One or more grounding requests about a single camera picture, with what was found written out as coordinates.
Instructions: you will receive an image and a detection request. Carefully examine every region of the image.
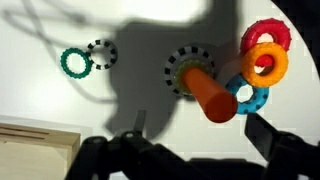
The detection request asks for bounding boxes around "red toy ring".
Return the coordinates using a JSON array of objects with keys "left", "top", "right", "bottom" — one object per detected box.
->
[{"left": 240, "top": 18, "right": 292, "bottom": 68}]

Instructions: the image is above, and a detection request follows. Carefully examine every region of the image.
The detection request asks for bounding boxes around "orange pole striped base stand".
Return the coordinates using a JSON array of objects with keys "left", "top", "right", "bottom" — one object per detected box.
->
[{"left": 163, "top": 45, "right": 239, "bottom": 124}]

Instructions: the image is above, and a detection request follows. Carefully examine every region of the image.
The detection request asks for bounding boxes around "orange toy ring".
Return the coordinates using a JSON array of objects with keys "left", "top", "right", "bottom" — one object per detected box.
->
[{"left": 241, "top": 42, "right": 289, "bottom": 89}]

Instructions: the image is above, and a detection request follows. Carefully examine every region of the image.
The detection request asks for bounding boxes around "wooden tray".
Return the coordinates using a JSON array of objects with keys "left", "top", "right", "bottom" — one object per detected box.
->
[{"left": 0, "top": 122, "right": 82, "bottom": 180}]

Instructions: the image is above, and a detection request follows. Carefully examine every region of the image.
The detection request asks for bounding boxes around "blue dotted toy ring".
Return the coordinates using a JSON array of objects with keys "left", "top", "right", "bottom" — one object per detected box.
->
[{"left": 225, "top": 73, "right": 270, "bottom": 116}]

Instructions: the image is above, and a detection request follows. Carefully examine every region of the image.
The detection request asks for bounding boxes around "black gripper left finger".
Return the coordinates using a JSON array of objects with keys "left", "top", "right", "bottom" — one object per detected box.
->
[{"left": 132, "top": 109, "right": 148, "bottom": 136}]

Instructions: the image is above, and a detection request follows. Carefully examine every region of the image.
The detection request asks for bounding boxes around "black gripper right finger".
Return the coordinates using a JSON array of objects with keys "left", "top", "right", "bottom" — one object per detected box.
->
[{"left": 244, "top": 113, "right": 285, "bottom": 160}]

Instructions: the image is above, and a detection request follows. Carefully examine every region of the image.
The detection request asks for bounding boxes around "small black white striped ring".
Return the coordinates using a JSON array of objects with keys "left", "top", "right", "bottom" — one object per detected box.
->
[{"left": 87, "top": 39, "right": 119, "bottom": 71}]

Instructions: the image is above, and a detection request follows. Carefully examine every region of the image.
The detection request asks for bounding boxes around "yellow-green toy ring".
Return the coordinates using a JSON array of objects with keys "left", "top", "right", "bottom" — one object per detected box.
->
[{"left": 174, "top": 59, "right": 214, "bottom": 89}]

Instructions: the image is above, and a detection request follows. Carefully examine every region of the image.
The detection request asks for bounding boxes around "dark green toy ring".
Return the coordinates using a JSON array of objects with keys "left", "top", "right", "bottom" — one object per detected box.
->
[{"left": 60, "top": 47, "right": 93, "bottom": 80}]

